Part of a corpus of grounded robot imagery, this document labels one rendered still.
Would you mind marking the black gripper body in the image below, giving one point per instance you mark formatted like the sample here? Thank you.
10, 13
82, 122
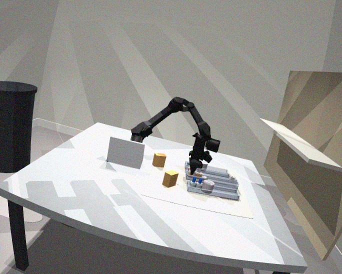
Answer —
196, 155

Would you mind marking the tan cardboard box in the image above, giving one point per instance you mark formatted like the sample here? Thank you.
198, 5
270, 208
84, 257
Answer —
159, 160
170, 178

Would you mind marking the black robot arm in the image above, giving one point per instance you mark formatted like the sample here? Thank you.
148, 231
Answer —
144, 129

